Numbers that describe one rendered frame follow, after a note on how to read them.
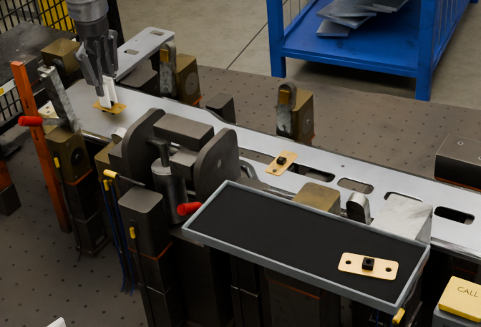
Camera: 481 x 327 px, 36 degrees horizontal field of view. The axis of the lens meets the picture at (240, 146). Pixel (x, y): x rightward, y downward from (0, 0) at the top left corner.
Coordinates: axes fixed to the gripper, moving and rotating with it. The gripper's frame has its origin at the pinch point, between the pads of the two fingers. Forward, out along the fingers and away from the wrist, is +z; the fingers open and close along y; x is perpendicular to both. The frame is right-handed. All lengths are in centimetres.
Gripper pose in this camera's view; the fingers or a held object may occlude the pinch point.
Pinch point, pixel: (106, 91)
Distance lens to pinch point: 180.6
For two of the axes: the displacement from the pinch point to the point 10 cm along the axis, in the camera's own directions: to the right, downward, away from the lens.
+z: 0.8, 8.0, 5.9
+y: -5.2, 5.4, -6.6
